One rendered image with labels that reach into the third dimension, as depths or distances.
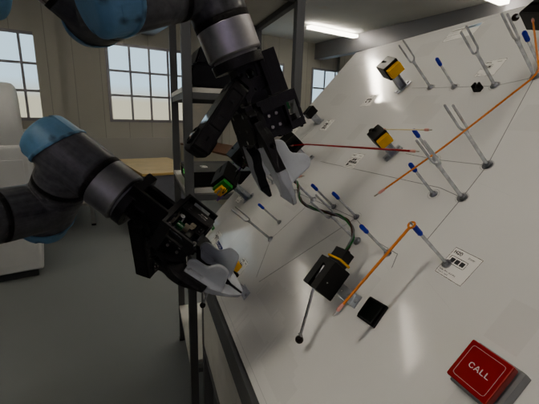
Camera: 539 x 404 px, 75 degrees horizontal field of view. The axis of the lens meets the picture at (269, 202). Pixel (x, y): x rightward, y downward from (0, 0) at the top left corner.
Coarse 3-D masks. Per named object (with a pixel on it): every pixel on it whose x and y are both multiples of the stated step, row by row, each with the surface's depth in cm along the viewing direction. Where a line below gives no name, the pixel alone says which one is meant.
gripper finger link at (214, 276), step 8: (192, 264) 49; (200, 264) 48; (192, 272) 49; (200, 272) 49; (208, 272) 49; (216, 272) 48; (224, 272) 48; (200, 280) 49; (208, 280) 50; (216, 280) 49; (224, 280) 49; (208, 288) 49; (216, 288) 50; (224, 288) 51; (232, 288) 52; (224, 296) 51; (232, 296) 51
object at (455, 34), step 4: (472, 24) 92; (476, 24) 90; (480, 24) 89; (456, 28) 97; (460, 28) 95; (464, 28) 94; (472, 28) 91; (476, 28) 89; (452, 32) 97; (456, 32) 95; (464, 32) 92; (472, 32) 89; (448, 36) 97; (452, 36) 95; (456, 36) 94; (460, 36) 92; (464, 36) 91; (444, 40) 97; (448, 40) 96
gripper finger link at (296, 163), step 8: (280, 144) 48; (264, 152) 47; (280, 152) 48; (288, 152) 48; (264, 160) 48; (288, 160) 48; (296, 160) 49; (304, 160) 49; (272, 168) 47; (288, 168) 48; (296, 168) 48; (304, 168) 49; (272, 176) 49; (280, 176) 47; (288, 176) 47; (296, 176) 48; (280, 184) 48; (288, 184) 48; (280, 192) 49; (288, 192) 48; (288, 200) 49; (296, 200) 49
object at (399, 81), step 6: (384, 60) 95; (390, 60) 92; (396, 60) 91; (378, 66) 95; (384, 66) 92; (390, 66) 91; (384, 72) 92; (390, 78) 93; (396, 78) 96; (402, 78) 95; (396, 84) 96; (402, 84) 97; (408, 84) 96; (396, 90) 98; (402, 90) 96
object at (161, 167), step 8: (128, 160) 460; (136, 160) 463; (144, 160) 465; (152, 160) 467; (160, 160) 470; (168, 160) 472; (136, 168) 398; (144, 168) 399; (152, 168) 401; (160, 168) 403; (168, 168) 404; (144, 176) 368; (160, 176) 377; (168, 176) 382; (160, 184) 379; (168, 184) 384; (168, 192) 386; (200, 200) 409; (200, 208) 411
